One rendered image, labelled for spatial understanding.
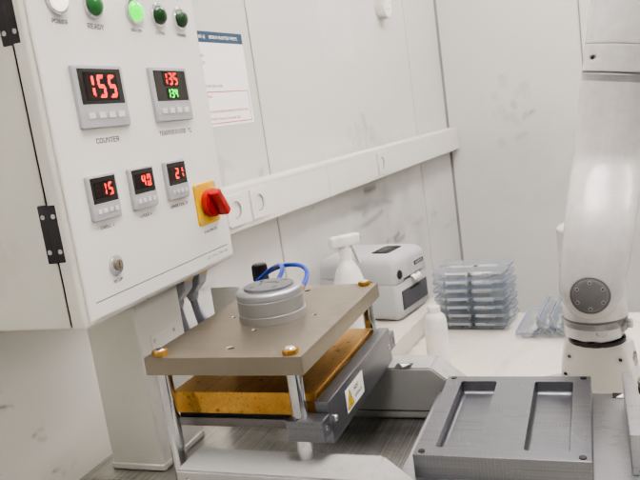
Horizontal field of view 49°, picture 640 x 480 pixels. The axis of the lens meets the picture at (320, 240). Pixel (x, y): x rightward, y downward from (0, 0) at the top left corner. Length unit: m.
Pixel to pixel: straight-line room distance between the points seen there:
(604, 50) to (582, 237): 0.23
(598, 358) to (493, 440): 0.34
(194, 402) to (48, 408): 0.48
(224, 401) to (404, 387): 0.27
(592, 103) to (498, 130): 2.30
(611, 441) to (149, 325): 0.53
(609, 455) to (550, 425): 0.07
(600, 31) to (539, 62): 2.26
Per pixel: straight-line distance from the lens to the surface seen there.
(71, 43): 0.79
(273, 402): 0.75
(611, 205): 0.92
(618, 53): 0.95
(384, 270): 1.79
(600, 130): 0.96
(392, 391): 0.94
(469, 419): 0.82
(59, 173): 0.74
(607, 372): 1.04
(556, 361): 1.61
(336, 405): 0.73
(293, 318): 0.80
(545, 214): 3.27
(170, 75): 0.92
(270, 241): 1.77
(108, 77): 0.81
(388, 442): 0.90
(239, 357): 0.70
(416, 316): 1.84
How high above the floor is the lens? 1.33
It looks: 10 degrees down
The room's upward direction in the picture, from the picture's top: 8 degrees counter-clockwise
